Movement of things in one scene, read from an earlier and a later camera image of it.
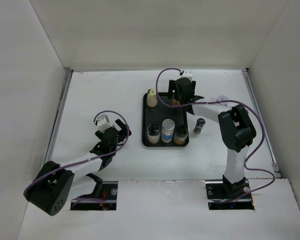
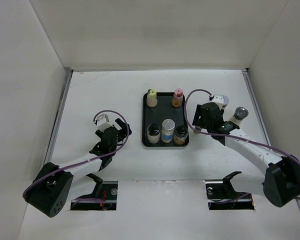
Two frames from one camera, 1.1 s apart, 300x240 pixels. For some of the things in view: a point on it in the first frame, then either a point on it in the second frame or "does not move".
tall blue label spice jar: [167, 130] does not move
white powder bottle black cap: [153, 133] does not move
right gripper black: [173, 86] -> [199, 113]
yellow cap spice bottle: [152, 99] does not move
